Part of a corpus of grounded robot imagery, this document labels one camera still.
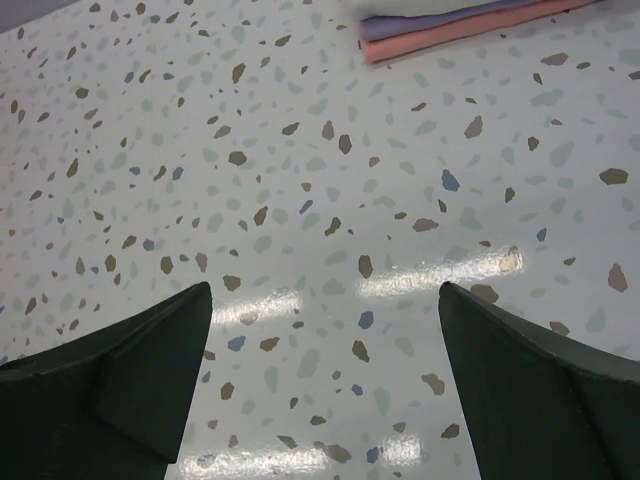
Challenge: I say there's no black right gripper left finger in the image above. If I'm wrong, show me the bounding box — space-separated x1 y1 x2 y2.
1 282 212 479

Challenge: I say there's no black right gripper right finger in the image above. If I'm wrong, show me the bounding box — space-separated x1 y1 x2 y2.
438 282 639 479

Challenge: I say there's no folded salmon t-shirt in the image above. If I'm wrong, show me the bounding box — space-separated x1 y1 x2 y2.
360 0 592 63

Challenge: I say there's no folded purple t-shirt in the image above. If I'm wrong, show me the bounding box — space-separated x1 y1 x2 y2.
360 0 532 41

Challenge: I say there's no folded white t-shirt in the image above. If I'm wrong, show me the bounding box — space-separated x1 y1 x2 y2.
345 0 492 21

